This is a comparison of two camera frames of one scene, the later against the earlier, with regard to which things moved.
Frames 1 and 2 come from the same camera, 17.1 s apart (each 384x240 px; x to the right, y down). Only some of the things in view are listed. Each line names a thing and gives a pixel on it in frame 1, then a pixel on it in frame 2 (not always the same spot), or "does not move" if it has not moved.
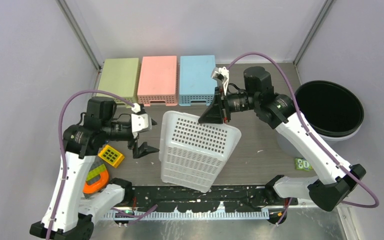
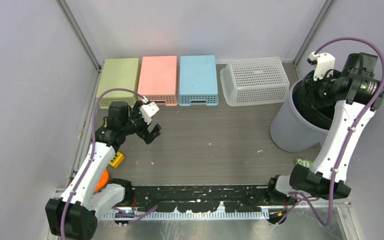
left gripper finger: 143,149 → 154,133
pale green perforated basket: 121,77 does not move
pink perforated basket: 158,83 does not move
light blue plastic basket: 191,153 → 254,81
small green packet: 303,164 does not move
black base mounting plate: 216,197 does not move
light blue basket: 196,84 does not move
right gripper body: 228,102 → 321,92
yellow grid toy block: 112,156 does not move
